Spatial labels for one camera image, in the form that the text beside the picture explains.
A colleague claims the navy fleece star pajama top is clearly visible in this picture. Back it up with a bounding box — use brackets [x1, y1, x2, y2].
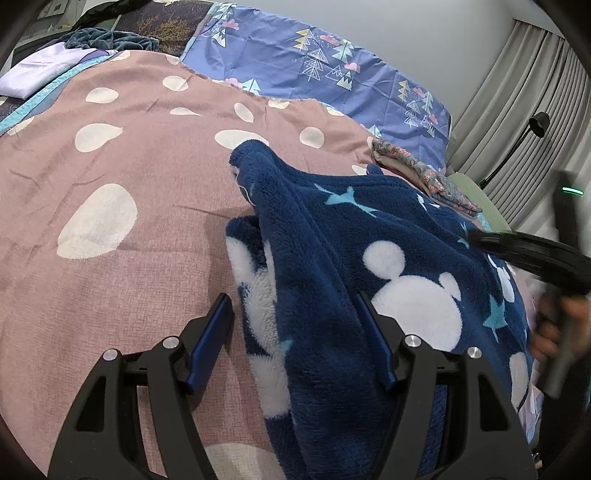
[224, 138, 537, 480]

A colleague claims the person's right hand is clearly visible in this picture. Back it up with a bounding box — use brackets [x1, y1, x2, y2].
[529, 295, 590, 363]

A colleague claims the green pillow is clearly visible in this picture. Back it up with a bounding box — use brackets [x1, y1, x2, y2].
[448, 173, 511, 232]

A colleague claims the black floor lamp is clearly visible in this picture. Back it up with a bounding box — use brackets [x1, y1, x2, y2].
[479, 112, 550, 190]

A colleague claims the beige pleated curtain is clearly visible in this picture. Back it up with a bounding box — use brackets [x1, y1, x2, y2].
[448, 21, 590, 244]

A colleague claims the floral folded garment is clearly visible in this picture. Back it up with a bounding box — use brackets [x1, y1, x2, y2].
[370, 138, 482, 218]

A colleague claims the pink polka dot bedspread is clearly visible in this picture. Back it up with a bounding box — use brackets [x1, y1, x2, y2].
[1, 51, 372, 469]

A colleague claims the blue tree print pillow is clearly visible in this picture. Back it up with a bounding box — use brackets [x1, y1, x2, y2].
[182, 2, 451, 171]

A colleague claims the lavender folded cloth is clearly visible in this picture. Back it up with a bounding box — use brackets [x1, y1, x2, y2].
[1, 42, 111, 100]

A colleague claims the teal crumpled blanket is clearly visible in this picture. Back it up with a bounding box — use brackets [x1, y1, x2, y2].
[58, 27, 159, 52]

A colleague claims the dark patterned pillow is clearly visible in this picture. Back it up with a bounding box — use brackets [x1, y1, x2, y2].
[112, 0, 212, 57]

